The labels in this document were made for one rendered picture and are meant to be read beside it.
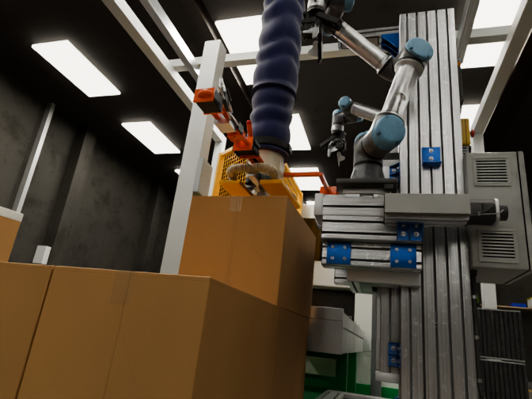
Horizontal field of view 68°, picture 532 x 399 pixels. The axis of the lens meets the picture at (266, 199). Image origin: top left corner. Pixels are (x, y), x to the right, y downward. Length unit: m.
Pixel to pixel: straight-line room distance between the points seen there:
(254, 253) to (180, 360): 0.69
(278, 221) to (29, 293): 0.81
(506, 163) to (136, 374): 1.49
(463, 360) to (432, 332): 0.13
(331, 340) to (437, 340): 0.56
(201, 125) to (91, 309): 2.69
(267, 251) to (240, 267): 0.12
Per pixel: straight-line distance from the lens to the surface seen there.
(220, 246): 1.50
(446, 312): 1.66
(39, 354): 1.03
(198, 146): 3.40
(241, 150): 1.63
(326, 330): 2.02
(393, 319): 1.69
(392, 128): 1.53
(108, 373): 0.92
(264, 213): 1.47
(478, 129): 5.54
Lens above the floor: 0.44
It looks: 19 degrees up
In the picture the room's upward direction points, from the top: 7 degrees clockwise
